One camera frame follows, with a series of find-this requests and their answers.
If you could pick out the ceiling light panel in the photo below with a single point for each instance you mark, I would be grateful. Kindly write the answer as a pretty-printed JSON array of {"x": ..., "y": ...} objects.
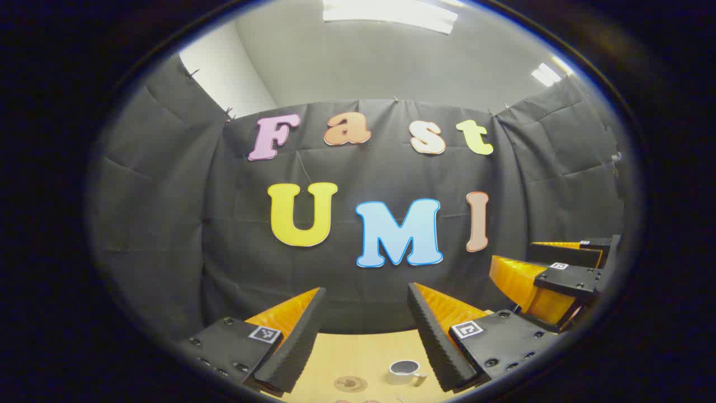
[
  {"x": 548, "y": 73},
  {"x": 391, "y": 12}
]

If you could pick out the black backdrop cloth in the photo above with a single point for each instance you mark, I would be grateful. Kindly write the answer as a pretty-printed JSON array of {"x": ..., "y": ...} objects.
[{"x": 168, "y": 224}]

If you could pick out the white cup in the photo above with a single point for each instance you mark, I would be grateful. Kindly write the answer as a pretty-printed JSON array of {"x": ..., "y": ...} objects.
[{"x": 404, "y": 371}]

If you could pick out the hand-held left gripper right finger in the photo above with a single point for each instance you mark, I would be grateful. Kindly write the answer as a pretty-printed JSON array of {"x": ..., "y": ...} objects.
[{"x": 433, "y": 341}]

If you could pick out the wooden desktop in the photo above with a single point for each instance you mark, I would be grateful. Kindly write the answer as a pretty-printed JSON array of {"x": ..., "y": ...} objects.
[{"x": 347, "y": 352}]

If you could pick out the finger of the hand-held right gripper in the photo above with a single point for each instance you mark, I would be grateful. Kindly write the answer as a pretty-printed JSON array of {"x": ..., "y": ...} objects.
[
  {"x": 565, "y": 280},
  {"x": 565, "y": 253}
]

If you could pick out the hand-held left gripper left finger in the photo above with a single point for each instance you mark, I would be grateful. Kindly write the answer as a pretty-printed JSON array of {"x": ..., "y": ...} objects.
[{"x": 296, "y": 341}]

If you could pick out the round cork coaster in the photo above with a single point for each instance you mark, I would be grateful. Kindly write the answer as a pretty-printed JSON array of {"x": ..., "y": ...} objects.
[{"x": 351, "y": 384}]

